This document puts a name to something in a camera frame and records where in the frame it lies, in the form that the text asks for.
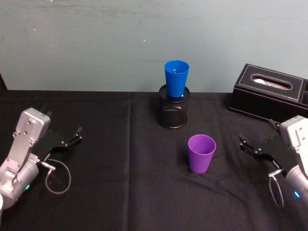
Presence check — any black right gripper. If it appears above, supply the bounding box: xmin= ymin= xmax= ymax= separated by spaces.
xmin=238 ymin=118 xmax=299 ymax=175

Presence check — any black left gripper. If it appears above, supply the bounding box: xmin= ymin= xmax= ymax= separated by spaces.
xmin=30 ymin=111 xmax=83 ymax=163

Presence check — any black leather tissue box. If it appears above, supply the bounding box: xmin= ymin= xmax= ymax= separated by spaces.
xmin=227 ymin=63 xmax=308 ymax=124

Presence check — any black table cloth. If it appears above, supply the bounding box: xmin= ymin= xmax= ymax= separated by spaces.
xmin=0 ymin=90 xmax=308 ymax=231

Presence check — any purple plastic cup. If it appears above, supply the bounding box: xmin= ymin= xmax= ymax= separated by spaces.
xmin=188 ymin=134 xmax=217 ymax=174

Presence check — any black mesh pen holder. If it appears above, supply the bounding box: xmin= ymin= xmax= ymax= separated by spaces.
xmin=155 ymin=84 xmax=191 ymax=129

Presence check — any blue plastic cup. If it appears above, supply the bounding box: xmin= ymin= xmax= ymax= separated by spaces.
xmin=164 ymin=60 xmax=190 ymax=99

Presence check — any thin grey left gripper cable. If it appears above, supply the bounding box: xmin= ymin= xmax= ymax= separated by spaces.
xmin=39 ymin=158 xmax=72 ymax=195

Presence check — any thin grey gripper cable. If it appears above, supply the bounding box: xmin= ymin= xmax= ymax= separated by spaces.
xmin=39 ymin=158 xmax=72 ymax=195
xmin=268 ymin=169 xmax=286 ymax=208

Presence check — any thin grey right gripper cable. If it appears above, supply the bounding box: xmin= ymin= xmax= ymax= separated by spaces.
xmin=268 ymin=169 xmax=286 ymax=208

